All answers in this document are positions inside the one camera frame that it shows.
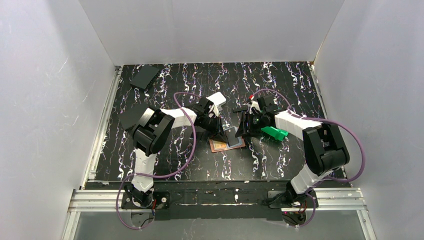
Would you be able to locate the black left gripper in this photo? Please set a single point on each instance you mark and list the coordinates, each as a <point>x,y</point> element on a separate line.
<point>213,124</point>

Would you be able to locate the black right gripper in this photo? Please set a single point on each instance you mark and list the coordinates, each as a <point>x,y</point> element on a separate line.
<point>250,122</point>

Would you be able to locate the gold credit card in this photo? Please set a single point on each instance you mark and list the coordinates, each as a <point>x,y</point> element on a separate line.
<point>217,146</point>

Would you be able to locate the tan leather card holder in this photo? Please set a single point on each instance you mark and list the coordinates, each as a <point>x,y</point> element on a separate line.
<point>242,144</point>

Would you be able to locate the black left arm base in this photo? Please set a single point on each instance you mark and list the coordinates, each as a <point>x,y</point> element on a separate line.
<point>133,198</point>

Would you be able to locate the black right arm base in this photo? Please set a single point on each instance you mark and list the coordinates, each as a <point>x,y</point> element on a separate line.
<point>277,199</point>

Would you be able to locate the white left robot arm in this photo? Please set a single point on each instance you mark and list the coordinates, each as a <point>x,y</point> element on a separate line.
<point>151,131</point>

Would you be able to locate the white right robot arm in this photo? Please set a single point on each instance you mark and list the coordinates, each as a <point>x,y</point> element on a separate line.
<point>324,148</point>

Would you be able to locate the flat black card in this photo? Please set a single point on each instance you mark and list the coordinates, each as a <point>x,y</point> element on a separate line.
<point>130,117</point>

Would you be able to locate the small black bar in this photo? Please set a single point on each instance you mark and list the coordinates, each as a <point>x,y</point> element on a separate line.
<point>240,109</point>

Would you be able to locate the white rectangular box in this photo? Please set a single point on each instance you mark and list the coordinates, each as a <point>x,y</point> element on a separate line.
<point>218,99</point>

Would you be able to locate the green plastic bin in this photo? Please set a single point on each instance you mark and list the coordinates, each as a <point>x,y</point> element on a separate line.
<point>277,134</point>

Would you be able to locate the black rectangular box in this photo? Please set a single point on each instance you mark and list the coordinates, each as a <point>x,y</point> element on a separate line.
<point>143,79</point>

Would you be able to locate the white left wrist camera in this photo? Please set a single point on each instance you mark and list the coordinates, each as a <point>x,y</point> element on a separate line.
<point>216,110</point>

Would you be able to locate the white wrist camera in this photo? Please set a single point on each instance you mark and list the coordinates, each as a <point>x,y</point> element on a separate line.
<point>216,110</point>
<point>253,106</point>

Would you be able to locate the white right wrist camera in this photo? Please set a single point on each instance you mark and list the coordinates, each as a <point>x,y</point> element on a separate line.
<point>253,106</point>

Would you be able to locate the aluminium frame rail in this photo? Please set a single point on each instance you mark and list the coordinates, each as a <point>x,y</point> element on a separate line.
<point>219,213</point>

